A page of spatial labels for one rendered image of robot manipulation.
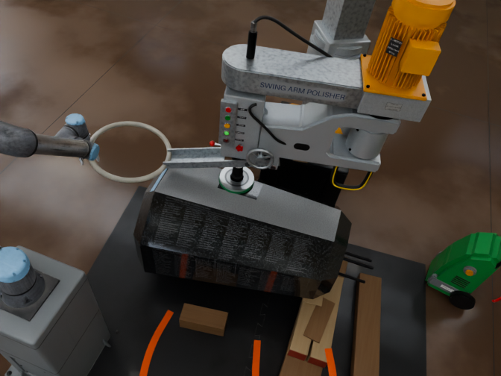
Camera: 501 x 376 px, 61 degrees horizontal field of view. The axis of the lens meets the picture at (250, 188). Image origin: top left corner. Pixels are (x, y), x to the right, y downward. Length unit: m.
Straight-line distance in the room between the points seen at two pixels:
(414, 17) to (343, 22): 0.74
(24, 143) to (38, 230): 1.82
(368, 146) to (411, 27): 0.65
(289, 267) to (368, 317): 0.86
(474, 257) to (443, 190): 1.19
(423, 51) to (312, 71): 0.48
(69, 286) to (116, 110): 2.46
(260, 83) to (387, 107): 0.59
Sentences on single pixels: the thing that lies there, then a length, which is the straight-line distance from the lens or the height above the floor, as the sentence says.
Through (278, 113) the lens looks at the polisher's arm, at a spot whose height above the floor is 1.39.
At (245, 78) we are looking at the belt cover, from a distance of 2.00.
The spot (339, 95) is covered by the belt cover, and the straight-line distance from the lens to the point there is 2.03.
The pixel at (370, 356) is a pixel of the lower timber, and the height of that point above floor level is 0.10.
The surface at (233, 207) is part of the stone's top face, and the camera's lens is 2.50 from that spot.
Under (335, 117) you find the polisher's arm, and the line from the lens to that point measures 2.13.
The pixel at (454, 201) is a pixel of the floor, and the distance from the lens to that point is 4.24.
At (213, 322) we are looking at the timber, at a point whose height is 0.13.
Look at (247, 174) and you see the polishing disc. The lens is 2.64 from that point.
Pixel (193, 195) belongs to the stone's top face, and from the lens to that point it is 2.55.
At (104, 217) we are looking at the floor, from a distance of 3.54.
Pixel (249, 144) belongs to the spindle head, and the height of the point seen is 1.25.
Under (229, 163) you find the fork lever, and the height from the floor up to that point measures 1.03.
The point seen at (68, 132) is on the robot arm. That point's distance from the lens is 2.38.
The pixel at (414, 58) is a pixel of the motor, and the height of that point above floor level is 1.91.
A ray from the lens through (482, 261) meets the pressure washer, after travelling 3.21.
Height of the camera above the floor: 2.81
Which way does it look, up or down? 50 degrees down
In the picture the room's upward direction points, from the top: 9 degrees clockwise
